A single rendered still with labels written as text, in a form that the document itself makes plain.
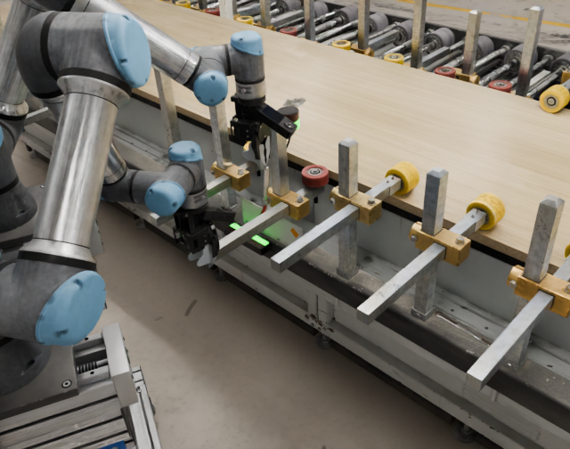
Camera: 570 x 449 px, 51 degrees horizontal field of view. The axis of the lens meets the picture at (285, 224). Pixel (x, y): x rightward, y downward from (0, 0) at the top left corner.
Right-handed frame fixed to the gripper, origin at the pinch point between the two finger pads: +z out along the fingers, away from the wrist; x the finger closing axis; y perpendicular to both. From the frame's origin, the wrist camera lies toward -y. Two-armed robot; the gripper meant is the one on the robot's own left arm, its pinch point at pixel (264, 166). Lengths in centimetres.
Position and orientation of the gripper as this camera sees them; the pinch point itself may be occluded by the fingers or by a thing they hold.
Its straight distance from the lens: 162.7
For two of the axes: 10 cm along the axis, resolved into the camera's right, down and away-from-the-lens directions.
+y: -9.1, -2.0, 3.5
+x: -4.0, 5.6, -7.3
